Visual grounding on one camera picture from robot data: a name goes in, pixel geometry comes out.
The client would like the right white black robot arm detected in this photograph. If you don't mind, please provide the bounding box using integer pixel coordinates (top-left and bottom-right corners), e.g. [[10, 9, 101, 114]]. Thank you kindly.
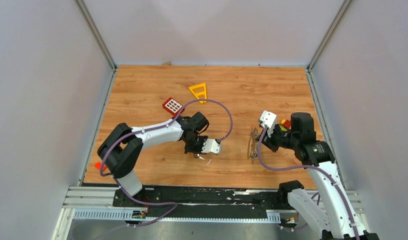
[[257, 110, 379, 240]]

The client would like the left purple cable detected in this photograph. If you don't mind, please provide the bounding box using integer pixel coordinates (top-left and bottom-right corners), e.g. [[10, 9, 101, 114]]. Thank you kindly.
[[99, 98, 234, 228]]

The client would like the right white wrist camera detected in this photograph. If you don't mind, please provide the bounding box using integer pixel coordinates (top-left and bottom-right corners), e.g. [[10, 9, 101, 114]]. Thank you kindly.
[[259, 110, 277, 137]]

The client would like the red block with white grid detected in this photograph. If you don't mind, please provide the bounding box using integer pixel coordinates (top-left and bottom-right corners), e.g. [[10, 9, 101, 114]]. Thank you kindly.
[[162, 97, 184, 116]]

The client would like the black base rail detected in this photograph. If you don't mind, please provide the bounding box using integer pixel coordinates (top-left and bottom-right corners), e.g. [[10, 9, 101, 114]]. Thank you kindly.
[[112, 185, 298, 219]]

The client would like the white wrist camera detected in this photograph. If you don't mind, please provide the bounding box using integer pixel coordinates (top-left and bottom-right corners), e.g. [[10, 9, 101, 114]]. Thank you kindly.
[[201, 138, 222, 155], [259, 110, 277, 137]]

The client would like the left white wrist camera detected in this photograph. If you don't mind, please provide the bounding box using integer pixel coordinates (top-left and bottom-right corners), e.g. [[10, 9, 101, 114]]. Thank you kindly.
[[201, 138, 222, 155]]

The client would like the green red toy brick vehicle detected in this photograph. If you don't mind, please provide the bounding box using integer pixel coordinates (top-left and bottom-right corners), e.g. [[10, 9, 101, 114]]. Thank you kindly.
[[280, 119, 292, 132]]

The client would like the grey slotted cable duct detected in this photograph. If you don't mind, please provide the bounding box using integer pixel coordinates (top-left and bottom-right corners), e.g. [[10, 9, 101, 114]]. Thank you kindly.
[[73, 209, 282, 223]]

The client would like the yellow triangular plastic piece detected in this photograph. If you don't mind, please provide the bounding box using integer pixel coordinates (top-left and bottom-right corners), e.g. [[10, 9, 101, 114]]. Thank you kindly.
[[188, 83, 207, 104]]

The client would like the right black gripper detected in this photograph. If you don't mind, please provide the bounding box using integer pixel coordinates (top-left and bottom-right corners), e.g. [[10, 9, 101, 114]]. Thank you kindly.
[[256, 122, 298, 152]]

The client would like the red brick at table edge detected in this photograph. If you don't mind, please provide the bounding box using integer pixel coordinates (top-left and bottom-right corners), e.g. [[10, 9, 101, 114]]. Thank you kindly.
[[94, 162, 107, 171]]

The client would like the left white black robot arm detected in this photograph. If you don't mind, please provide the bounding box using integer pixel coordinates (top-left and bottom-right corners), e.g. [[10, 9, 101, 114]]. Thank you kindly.
[[97, 112, 209, 207]]

